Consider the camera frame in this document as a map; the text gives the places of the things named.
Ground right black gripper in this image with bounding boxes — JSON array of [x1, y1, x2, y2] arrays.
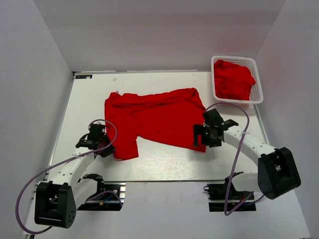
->
[[193, 124, 222, 147]]

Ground red t shirt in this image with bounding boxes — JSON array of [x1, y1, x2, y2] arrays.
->
[[104, 88, 206, 160]]

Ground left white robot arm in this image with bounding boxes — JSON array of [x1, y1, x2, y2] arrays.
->
[[34, 123, 115, 229]]

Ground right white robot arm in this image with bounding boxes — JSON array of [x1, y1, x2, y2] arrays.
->
[[193, 109, 301, 200]]

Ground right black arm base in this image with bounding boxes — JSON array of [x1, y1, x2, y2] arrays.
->
[[203, 183, 256, 212]]

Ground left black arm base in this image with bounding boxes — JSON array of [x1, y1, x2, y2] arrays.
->
[[75, 174, 126, 211]]

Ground red shirts in basket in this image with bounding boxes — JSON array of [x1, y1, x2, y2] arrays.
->
[[214, 60, 255, 100]]

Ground white plastic basket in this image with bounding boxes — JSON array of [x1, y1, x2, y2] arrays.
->
[[211, 55, 264, 106]]

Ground blue table label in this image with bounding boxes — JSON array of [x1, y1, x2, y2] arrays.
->
[[75, 75, 93, 79]]

